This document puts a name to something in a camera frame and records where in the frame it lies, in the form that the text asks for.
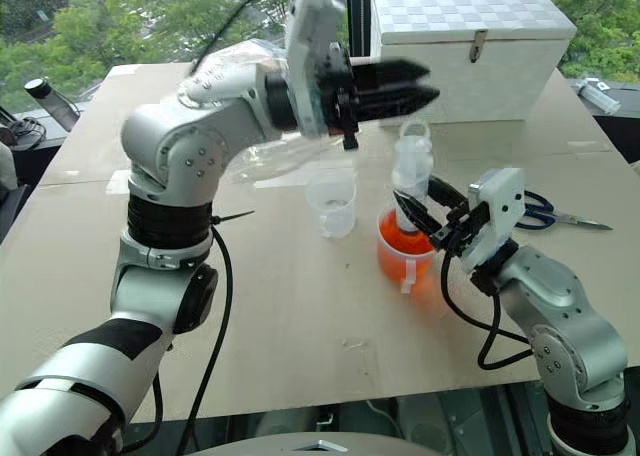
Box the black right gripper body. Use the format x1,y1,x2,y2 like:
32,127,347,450
428,200,492,252

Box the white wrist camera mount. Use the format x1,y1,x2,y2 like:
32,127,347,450
458,167,527,277
283,0,350,138

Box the metal box latch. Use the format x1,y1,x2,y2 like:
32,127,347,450
469,29,490,64

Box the clear cup with red liquid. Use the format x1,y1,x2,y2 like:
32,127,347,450
375,203,437,296

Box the black window frame post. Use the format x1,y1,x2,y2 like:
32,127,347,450
346,0,374,62

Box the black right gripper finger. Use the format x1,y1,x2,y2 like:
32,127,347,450
391,189,445,239
429,175,471,216

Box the blue handled scissors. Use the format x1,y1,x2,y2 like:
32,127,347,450
513,189,615,233

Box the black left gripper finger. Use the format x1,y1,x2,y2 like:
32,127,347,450
354,87,442,125
349,57,432,92

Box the black desk with cables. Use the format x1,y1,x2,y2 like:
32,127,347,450
0,93,99,245

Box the white checkered lidded box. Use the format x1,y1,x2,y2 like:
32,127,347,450
369,0,578,126

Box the black cable tie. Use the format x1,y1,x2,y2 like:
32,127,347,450
209,209,257,226

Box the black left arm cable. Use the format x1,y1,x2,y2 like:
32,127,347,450
119,0,297,456

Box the clear plastic bag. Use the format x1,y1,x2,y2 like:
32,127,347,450
177,39,357,188

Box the black side table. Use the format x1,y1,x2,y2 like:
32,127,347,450
568,78,640,166

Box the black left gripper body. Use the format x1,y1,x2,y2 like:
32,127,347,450
314,43,362,152

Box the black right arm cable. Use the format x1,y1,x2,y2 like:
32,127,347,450
439,234,535,372

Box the empty clear plastic cup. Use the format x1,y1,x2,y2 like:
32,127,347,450
304,167,358,240

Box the black bottle with grey cap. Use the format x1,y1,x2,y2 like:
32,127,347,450
23,76,82,133

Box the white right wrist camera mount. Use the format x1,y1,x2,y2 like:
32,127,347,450
458,167,527,277

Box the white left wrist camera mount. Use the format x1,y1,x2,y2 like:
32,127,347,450
283,0,350,138

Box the capped clear syringe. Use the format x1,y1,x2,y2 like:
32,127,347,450
571,76,624,117

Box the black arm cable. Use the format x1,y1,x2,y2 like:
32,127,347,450
119,0,297,456
439,234,535,372

